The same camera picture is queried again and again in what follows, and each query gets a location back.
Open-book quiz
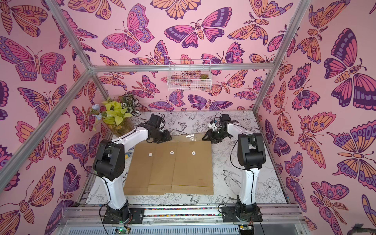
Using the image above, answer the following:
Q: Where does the kraft file bag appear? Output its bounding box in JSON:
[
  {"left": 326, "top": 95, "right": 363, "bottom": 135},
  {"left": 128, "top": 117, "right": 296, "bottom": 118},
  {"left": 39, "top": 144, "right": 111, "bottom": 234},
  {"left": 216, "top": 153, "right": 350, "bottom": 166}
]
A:
[
  {"left": 147, "top": 142, "right": 177, "bottom": 194},
  {"left": 171, "top": 133, "right": 213, "bottom": 195},
  {"left": 123, "top": 143, "right": 156, "bottom": 196}
]

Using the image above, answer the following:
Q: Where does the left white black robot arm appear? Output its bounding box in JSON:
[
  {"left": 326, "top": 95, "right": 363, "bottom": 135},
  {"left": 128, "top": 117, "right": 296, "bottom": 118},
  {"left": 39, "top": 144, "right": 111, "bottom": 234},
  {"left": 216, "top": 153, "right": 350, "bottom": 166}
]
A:
[{"left": 93, "top": 113, "right": 172, "bottom": 224}]

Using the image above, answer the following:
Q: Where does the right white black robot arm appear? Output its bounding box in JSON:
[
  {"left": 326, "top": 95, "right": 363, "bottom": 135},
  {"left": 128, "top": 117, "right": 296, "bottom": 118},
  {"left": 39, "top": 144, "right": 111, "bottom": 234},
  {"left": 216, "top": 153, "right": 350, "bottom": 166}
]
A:
[{"left": 202, "top": 113, "right": 266, "bottom": 224}]

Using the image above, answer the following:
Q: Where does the potted plant in glass vase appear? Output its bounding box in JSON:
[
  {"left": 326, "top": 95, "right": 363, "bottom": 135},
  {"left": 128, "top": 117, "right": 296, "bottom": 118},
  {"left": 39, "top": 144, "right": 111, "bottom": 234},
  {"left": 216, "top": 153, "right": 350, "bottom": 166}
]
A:
[{"left": 90, "top": 94, "right": 141, "bottom": 137}]

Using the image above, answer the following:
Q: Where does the small green succulent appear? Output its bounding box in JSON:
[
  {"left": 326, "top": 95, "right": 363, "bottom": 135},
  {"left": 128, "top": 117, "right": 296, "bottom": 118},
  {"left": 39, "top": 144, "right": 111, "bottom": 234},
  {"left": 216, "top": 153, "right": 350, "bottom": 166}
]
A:
[{"left": 200, "top": 74, "right": 209, "bottom": 80}]

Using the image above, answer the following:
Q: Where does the white wire basket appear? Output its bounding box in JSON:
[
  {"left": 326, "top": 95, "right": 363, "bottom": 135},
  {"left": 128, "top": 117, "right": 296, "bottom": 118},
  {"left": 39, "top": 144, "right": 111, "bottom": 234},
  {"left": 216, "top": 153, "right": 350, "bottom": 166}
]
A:
[{"left": 166, "top": 59, "right": 212, "bottom": 92}]

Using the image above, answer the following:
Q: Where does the aluminium frame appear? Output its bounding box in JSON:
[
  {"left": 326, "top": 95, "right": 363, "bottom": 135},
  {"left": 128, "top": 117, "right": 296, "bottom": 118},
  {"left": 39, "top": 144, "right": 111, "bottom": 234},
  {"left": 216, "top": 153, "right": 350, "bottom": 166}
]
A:
[{"left": 1, "top": 1, "right": 311, "bottom": 189}]

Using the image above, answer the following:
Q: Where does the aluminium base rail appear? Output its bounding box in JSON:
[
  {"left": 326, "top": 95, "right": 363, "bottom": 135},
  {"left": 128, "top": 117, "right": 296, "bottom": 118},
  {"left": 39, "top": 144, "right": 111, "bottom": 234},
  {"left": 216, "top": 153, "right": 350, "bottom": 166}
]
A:
[{"left": 55, "top": 204, "right": 310, "bottom": 235}]

